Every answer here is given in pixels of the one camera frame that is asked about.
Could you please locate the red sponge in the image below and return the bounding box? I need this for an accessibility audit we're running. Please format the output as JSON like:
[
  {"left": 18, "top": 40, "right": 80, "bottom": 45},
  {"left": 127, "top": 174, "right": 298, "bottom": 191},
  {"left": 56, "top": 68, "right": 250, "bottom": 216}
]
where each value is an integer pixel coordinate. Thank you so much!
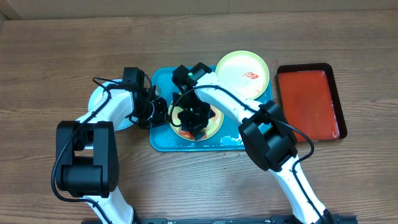
[{"left": 177, "top": 110, "right": 215, "bottom": 141}]

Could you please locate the yellow-green plate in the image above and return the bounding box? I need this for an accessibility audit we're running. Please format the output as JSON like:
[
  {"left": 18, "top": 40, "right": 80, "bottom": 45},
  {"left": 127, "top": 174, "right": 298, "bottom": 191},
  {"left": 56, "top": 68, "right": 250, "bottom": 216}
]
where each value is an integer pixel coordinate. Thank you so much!
[
  {"left": 169, "top": 99, "right": 224, "bottom": 141},
  {"left": 215, "top": 50, "right": 270, "bottom": 100}
]

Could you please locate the light blue plate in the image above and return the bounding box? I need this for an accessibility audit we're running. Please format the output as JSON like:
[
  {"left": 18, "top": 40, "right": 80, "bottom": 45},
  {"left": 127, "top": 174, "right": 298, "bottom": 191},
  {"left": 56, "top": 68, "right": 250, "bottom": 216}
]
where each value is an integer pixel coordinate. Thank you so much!
[{"left": 86, "top": 79, "right": 134, "bottom": 131}]

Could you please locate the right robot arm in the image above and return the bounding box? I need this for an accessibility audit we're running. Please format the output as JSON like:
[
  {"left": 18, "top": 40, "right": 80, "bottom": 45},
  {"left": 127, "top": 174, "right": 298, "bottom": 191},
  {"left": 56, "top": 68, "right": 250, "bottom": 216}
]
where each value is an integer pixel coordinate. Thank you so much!
[{"left": 172, "top": 63, "right": 334, "bottom": 223}]

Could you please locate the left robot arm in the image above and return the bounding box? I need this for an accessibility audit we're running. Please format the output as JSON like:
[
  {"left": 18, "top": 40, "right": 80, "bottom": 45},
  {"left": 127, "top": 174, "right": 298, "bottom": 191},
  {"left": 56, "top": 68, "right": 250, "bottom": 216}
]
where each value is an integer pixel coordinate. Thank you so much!
[{"left": 50, "top": 67, "right": 169, "bottom": 223}]

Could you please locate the teal plastic tray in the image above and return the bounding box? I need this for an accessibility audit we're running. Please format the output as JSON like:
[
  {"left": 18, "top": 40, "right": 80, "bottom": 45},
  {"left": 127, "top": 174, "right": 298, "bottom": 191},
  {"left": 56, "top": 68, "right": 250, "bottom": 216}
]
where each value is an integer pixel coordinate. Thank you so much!
[{"left": 149, "top": 81, "right": 272, "bottom": 152}]

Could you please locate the black tray red liquid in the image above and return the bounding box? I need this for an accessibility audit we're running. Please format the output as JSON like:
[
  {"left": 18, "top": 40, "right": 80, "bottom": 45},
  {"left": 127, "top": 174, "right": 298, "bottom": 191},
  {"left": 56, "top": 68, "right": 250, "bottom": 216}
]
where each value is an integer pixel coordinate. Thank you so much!
[{"left": 276, "top": 63, "right": 348, "bottom": 141}]

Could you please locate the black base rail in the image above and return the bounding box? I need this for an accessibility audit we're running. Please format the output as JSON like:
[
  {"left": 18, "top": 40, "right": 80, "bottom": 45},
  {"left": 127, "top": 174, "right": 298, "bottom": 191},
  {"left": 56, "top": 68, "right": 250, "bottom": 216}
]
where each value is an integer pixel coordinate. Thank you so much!
[{"left": 81, "top": 215, "right": 358, "bottom": 224}]

